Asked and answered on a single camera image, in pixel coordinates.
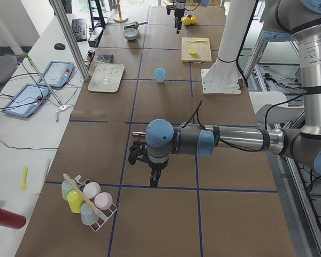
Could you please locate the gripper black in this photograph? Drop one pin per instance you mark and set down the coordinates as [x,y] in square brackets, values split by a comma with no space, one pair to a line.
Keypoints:
[180,7]
[157,167]

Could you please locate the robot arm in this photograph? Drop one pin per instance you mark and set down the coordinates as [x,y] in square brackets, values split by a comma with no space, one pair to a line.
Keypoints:
[302,21]

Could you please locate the yellow lemon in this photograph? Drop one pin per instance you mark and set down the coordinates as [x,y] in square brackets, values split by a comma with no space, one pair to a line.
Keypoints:
[193,20]
[187,21]

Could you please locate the yellow lemon wedge peel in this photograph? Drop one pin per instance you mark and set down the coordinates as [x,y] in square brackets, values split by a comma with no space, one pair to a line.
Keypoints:
[197,41]

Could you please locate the lemon slice round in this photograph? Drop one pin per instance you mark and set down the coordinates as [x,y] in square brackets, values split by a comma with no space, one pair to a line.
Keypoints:
[192,52]

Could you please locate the blue plastic cup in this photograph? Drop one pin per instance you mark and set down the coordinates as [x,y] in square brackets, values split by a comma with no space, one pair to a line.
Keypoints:
[160,74]

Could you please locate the white cup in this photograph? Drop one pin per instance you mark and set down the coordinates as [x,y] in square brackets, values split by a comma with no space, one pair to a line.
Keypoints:
[91,190]

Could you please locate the grey blue cup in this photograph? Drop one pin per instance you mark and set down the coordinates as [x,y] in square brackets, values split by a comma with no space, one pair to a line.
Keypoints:
[88,216]

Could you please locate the yellow cup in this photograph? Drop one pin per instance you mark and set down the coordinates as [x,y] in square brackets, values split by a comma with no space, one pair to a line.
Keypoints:
[75,201]

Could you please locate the mint green cup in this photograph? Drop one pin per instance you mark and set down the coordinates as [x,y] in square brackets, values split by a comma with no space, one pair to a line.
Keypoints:
[65,189]

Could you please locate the wooden cutting board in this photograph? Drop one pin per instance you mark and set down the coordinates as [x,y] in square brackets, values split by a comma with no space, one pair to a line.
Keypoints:
[203,50]

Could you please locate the metal ice scoop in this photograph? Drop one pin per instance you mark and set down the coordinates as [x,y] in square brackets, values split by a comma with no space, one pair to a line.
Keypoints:
[135,24]

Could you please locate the green bowl with ice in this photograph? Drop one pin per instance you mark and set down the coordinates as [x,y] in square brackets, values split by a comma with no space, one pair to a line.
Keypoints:
[130,34]

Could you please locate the wooden mug tree stand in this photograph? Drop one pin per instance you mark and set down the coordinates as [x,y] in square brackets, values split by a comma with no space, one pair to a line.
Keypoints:
[119,17]

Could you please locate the grey folded cloth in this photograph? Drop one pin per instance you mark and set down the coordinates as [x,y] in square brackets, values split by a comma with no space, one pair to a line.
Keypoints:
[109,58]

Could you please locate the clear wine glass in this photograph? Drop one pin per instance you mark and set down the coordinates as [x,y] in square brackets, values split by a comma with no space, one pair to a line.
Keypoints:
[102,67]

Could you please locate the beige bear tray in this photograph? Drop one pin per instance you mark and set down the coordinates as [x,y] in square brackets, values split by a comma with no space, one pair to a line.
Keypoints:
[114,72]

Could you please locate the black keyboard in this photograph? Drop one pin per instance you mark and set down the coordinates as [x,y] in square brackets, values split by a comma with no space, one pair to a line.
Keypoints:
[79,28]

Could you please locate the black computer mouse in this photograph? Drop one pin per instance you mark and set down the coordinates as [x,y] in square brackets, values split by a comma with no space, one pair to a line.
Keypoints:
[59,46]

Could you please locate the white chair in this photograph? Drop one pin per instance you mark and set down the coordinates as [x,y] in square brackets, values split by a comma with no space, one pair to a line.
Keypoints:
[261,101]

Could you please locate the far teach pendant tablet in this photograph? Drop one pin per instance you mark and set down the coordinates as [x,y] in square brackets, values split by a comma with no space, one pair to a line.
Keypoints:
[58,73]

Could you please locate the teach pendant tablet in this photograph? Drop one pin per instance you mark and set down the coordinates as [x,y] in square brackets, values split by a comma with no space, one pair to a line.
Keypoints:
[58,73]
[26,101]

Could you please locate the near teach pendant tablet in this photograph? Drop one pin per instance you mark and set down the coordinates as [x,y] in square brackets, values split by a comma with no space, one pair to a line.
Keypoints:
[26,101]

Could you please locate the red bottle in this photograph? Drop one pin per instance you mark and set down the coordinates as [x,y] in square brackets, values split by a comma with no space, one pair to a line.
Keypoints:
[11,220]

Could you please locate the metal rod green tip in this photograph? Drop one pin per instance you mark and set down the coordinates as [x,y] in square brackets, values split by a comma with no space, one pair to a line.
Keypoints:
[61,105]

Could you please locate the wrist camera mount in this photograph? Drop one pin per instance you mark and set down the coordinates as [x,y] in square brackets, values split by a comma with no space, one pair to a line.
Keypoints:
[138,149]
[170,8]

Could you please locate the white wire cup rack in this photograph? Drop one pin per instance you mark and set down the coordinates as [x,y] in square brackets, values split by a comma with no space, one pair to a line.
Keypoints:
[105,214]

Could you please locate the wooden rack handle stick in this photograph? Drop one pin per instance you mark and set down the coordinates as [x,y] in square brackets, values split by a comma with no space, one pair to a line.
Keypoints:
[74,186]

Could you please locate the white camera pole mount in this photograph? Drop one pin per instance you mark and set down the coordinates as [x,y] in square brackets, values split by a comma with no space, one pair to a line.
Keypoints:
[222,77]

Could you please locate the aluminium frame post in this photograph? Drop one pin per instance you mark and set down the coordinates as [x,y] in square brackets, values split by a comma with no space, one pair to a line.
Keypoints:
[68,33]

